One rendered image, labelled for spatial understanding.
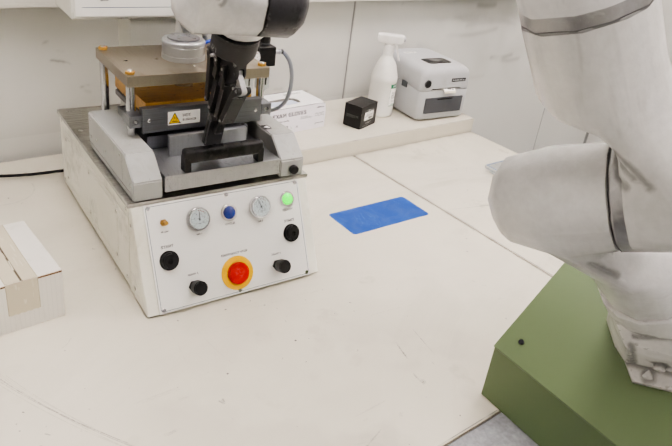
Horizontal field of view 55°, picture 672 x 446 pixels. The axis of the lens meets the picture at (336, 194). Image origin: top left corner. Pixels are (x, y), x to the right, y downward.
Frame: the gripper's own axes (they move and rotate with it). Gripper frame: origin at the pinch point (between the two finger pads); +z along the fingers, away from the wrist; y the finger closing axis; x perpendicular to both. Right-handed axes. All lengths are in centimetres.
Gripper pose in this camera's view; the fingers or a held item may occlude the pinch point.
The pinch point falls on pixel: (214, 128)
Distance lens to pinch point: 117.2
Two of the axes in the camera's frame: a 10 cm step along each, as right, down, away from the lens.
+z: -3.0, 6.9, 6.6
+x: 8.2, -1.7, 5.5
